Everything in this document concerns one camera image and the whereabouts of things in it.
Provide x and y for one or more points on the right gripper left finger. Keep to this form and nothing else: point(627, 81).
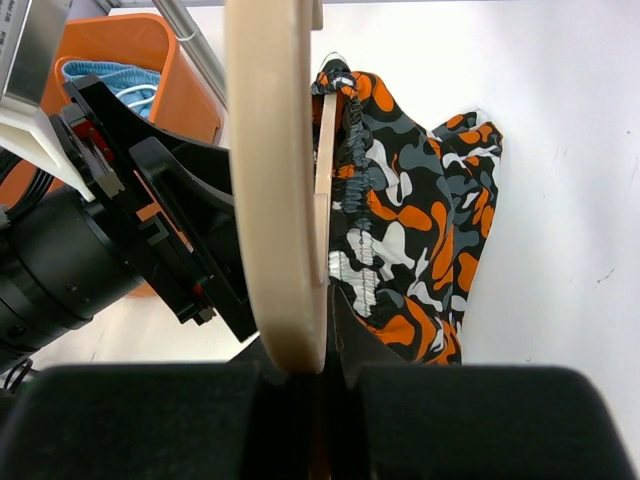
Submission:
point(159, 421)

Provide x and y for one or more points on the beige hanger of camouflage shorts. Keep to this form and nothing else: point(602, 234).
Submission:
point(268, 53)

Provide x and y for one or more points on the orange plastic basket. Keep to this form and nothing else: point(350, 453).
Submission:
point(136, 56)

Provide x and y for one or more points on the light blue shorts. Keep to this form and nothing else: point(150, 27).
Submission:
point(134, 86)

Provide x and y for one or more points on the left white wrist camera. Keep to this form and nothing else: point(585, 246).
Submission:
point(30, 36)

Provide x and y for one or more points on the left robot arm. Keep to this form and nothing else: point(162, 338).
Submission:
point(58, 270)

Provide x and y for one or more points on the white metal clothes rack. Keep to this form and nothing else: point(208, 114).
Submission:
point(198, 49)

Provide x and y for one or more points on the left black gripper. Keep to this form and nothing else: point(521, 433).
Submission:
point(163, 200)

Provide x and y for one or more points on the camouflage orange black shorts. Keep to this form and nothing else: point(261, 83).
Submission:
point(412, 209)

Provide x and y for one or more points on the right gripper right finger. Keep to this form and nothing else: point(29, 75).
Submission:
point(392, 419)

